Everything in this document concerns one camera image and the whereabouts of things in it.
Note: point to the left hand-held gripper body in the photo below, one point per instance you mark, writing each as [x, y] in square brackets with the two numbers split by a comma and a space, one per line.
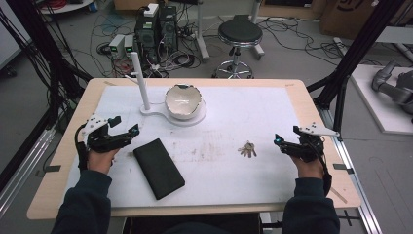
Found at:
[97, 141]

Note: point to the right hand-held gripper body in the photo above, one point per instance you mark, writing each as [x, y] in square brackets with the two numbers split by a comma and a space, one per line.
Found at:
[308, 149]

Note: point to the bunch of keys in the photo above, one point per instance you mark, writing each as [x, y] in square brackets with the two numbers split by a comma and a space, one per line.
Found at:
[247, 150]

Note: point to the black wallet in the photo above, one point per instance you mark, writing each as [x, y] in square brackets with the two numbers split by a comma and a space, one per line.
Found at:
[159, 169]

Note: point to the white eggshell-shaped bowl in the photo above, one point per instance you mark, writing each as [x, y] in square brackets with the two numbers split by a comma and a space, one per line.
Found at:
[183, 102]

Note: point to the person's right hand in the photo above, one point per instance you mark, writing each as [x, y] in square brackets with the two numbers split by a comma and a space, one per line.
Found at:
[308, 169]

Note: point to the person's left hand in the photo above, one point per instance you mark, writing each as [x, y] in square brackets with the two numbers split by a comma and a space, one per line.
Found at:
[102, 161]

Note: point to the black tape piece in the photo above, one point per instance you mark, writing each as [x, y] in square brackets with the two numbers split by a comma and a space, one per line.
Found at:
[52, 168]
[342, 167]

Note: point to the white stand with pole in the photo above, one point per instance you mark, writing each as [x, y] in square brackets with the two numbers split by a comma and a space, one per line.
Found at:
[142, 84]

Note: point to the white paper mat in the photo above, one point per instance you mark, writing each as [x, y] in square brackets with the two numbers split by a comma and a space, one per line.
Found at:
[227, 178]

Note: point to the grey power supply unit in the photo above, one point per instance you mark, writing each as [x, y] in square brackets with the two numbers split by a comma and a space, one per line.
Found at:
[116, 45]
[129, 44]

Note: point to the white floor board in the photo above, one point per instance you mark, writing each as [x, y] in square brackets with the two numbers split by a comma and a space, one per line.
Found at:
[383, 117]

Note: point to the black computer tower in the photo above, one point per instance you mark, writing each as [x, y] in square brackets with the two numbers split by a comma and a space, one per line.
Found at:
[168, 31]
[146, 35]

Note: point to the white table leg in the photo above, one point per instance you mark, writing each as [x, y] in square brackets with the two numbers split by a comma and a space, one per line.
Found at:
[202, 32]
[256, 29]

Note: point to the person's lap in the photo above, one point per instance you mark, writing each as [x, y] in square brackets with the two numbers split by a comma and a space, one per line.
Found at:
[195, 226]

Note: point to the black round stool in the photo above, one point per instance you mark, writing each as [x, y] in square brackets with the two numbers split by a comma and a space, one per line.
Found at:
[240, 32]

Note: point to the white box on computer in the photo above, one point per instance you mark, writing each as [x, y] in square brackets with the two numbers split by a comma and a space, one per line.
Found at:
[151, 9]

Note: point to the cardboard box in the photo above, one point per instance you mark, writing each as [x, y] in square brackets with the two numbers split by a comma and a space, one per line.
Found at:
[350, 14]

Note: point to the aluminium rail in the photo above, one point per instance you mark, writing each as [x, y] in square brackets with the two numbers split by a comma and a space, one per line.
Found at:
[360, 195]
[22, 172]

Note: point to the black metal frame post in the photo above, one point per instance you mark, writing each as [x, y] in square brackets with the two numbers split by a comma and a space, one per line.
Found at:
[39, 42]
[363, 45]

